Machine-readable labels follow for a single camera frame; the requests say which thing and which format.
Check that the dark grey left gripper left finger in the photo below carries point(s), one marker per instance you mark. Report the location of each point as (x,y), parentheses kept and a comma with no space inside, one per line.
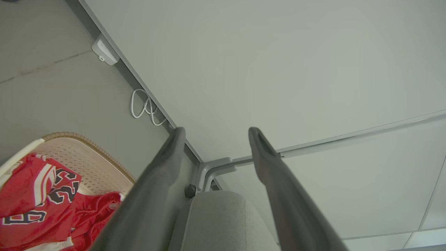
(146,209)

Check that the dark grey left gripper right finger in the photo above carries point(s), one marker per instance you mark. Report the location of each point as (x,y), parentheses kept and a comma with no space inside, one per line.
(289,209)

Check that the red mesh shorts white stripe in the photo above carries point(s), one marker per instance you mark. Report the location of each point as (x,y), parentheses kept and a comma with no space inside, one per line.
(94,212)

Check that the red and white number jersey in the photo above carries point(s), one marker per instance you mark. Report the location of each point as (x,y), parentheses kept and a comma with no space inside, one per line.
(21,188)

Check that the black caster wheel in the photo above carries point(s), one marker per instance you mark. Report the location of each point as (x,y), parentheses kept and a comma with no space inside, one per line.
(190,191)

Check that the narrow white partition panel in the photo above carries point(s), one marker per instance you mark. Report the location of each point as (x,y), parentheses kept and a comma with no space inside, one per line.
(348,191)

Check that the cream perforated laundry basket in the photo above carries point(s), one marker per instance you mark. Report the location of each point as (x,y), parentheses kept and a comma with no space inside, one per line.
(94,167)

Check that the grey partition foot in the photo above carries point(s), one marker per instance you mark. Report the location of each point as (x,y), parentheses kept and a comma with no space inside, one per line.
(223,170)
(205,167)

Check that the large white partition panel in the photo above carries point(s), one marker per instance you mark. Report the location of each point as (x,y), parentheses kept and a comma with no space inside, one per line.
(278,69)

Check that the white power strip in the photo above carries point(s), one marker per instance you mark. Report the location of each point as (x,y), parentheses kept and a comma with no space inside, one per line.
(104,50)

